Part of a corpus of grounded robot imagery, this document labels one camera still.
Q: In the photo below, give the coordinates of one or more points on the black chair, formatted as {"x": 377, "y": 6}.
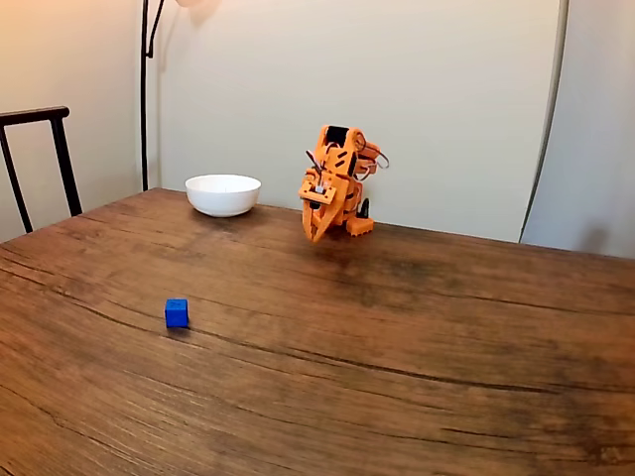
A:
{"x": 35, "y": 115}

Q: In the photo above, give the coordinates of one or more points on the white bowl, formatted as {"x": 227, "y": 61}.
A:
{"x": 223, "y": 196}

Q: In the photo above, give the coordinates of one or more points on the orange gripper camera mount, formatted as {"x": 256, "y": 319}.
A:
{"x": 310, "y": 191}

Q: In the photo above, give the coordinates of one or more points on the blue cube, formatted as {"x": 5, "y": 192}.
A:
{"x": 176, "y": 313}

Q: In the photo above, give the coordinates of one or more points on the black floor lamp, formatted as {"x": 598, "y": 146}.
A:
{"x": 144, "y": 124}

